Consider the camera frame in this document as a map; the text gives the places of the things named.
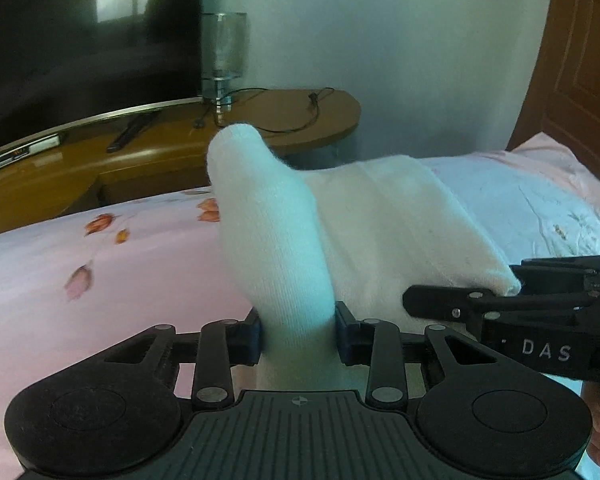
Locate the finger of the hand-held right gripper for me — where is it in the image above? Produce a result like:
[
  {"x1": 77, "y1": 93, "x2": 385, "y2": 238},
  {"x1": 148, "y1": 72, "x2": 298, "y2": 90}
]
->
[
  {"x1": 402, "y1": 285, "x2": 600, "y2": 333},
  {"x1": 510, "y1": 256, "x2": 600, "y2": 292}
]

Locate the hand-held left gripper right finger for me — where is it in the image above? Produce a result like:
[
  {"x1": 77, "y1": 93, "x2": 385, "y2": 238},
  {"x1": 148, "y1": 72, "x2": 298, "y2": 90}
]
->
[{"x1": 335, "y1": 301, "x2": 511, "y2": 409}]

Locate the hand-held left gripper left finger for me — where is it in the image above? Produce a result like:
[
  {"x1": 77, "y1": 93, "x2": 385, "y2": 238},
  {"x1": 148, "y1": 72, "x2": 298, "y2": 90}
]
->
[{"x1": 87, "y1": 307, "x2": 263, "y2": 409}]

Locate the pale blue embroidered blanket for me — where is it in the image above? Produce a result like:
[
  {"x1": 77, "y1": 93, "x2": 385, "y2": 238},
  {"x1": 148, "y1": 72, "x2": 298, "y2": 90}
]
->
[{"x1": 422, "y1": 152, "x2": 600, "y2": 396}]

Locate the pink floral bed sheet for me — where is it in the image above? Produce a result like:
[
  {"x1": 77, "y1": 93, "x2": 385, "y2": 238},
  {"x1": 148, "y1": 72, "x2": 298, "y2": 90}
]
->
[{"x1": 0, "y1": 132, "x2": 600, "y2": 480}]

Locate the wooden television stand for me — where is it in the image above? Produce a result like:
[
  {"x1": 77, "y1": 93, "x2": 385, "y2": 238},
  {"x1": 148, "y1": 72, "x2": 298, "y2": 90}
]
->
[{"x1": 0, "y1": 89, "x2": 362, "y2": 241}]

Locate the brown wooden door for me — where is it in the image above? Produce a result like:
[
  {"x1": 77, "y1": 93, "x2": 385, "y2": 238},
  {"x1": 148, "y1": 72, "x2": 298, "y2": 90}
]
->
[{"x1": 502, "y1": 0, "x2": 600, "y2": 196}]

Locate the glass table lamp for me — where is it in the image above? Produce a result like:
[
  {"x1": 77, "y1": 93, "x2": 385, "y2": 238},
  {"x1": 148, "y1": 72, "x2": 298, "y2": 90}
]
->
[{"x1": 200, "y1": 11, "x2": 248, "y2": 111}]

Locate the silver set-top box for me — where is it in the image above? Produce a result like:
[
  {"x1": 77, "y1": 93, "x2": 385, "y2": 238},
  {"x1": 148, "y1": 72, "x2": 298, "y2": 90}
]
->
[{"x1": 0, "y1": 133, "x2": 63, "y2": 174}]

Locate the black flat screen television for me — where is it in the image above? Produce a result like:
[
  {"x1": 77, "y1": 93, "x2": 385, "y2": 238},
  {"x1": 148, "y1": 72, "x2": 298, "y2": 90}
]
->
[{"x1": 0, "y1": 0, "x2": 203, "y2": 161}]

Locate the black power cable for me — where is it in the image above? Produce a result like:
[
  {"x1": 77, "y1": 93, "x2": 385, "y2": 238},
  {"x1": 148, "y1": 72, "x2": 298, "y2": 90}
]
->
[{"x1": 192, "y1": 87, "x2": 336, "y2": 134}]

